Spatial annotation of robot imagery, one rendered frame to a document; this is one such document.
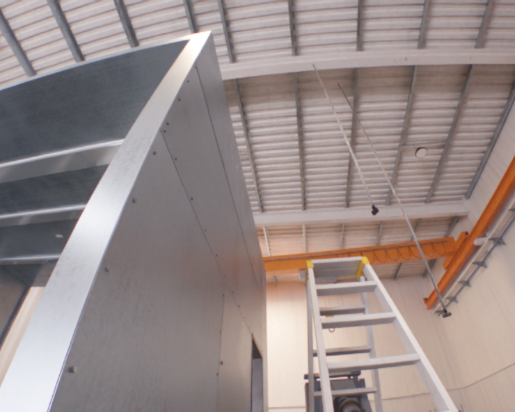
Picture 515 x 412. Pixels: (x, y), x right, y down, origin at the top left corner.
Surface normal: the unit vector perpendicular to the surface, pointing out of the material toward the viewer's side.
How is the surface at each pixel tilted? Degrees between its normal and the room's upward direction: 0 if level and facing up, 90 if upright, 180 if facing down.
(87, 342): 90
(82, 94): 180
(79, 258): 90
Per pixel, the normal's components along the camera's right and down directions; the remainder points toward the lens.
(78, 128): 0.00, 0.72
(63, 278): -0.15, -0.69
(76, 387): 0.99, -0.10
